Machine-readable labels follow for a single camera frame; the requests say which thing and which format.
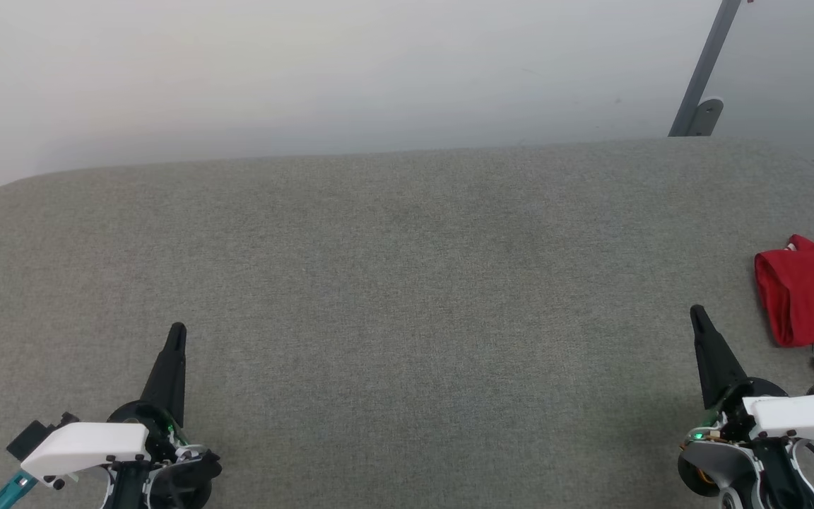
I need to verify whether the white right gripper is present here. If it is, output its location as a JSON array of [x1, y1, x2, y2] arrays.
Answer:
[[689, 304, 814, 444]]

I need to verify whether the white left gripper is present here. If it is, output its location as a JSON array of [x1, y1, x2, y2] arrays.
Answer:
[[20, 322, 223, 490]]

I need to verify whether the red basketball jersey number 23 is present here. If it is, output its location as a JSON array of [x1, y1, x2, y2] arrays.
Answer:
[[754, 234, 814, 393]]

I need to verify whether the grey fabric sofa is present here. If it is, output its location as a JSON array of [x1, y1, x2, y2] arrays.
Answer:
[[0, 136, 814, 509]]

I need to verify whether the teal left camera connector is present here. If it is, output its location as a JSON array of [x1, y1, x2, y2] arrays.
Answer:
[[0, 470, 39, 509]]

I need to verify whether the grey metal post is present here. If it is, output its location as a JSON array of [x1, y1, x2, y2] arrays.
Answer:
[[668, 0, 743, 138]]

